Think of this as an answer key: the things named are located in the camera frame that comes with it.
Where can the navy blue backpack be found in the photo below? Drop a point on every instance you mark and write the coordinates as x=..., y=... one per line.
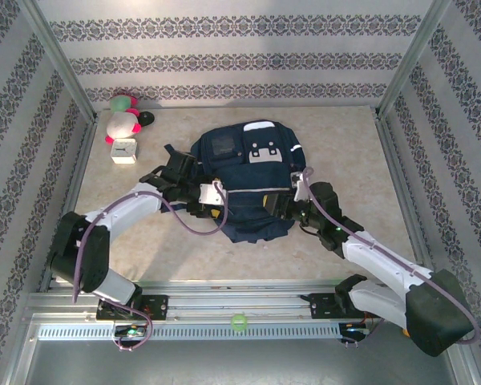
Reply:
x=252, y=176

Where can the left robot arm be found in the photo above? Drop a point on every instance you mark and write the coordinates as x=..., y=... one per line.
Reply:
x=80, y=256

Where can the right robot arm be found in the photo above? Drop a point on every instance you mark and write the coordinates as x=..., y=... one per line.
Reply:
x=437, y=313

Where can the white square clock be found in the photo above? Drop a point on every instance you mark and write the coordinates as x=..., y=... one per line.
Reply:
x=124, y=151

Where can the black round disc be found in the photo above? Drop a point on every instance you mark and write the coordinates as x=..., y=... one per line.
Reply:
x=147, y=118

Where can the white and pink plush toy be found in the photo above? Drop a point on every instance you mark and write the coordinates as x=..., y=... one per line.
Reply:
x=120, y=125

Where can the green and pink plush toy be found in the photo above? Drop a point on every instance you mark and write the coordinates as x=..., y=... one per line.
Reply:
x=121, y=102

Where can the small controller board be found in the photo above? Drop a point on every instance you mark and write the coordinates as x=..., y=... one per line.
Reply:
x=130, y=332
x=354, y=329

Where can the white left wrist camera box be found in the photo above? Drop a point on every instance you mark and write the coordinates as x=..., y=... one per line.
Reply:
x=210, y=193

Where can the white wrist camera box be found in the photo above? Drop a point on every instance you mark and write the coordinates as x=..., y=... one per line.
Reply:
x=210, y=193
x=300, y=188

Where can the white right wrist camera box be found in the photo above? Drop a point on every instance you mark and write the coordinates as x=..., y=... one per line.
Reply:
x=300, y=188

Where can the aluminium side rail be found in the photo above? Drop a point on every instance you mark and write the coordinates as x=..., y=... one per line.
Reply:
x=392, y=160
x=87, y=140

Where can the aluminium mounting rail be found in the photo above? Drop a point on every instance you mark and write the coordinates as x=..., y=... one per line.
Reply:
x=232, y=302

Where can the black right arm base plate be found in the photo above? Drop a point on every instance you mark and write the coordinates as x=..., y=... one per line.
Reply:
x=320, y=306

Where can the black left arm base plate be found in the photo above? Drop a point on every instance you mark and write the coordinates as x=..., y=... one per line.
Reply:
x=156, y=306

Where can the aluminium frame post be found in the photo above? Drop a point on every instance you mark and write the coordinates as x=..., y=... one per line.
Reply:
x=60, y=60
x=411, y=60

